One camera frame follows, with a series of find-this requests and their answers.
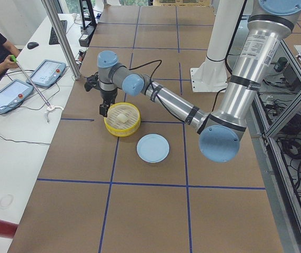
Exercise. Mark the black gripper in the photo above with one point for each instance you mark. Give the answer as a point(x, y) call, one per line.
point(108, 95)

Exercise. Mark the white steamed bun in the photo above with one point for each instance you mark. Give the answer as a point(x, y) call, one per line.
point(122, 118)

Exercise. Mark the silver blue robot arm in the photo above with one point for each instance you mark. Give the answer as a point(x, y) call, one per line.
point(220, 131)

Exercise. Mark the white steamer liner cloth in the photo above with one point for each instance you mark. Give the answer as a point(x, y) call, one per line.
point(126, 108)

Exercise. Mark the yellow bamboo steamer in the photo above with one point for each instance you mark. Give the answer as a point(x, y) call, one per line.
point(123, 133)

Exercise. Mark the light blue plate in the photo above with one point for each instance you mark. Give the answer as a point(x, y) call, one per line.
point(152, 148)

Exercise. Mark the far blue teach pendant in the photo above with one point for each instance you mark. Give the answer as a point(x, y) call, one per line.
point(47, 73)

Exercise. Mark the blue teach pendant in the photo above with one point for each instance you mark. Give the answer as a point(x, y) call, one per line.
point(47, 73)
point(13, 95)

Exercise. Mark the black box device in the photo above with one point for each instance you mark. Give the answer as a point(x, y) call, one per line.
point(86, 36)

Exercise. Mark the near blue teach pendant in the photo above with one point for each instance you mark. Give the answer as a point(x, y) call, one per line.
point(13, 95)

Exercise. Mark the black computer mouse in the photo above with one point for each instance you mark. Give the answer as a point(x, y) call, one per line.
point(32, 45)

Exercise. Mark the metal reacher stick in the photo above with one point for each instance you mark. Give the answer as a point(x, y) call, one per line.
point(50, 108)

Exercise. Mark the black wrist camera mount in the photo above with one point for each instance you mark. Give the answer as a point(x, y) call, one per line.
point(92, 82)

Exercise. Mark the aluminium frame post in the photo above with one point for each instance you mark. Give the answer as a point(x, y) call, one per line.
point(61, 35)

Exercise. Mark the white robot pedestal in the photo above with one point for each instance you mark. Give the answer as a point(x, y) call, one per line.
point(211, 76)

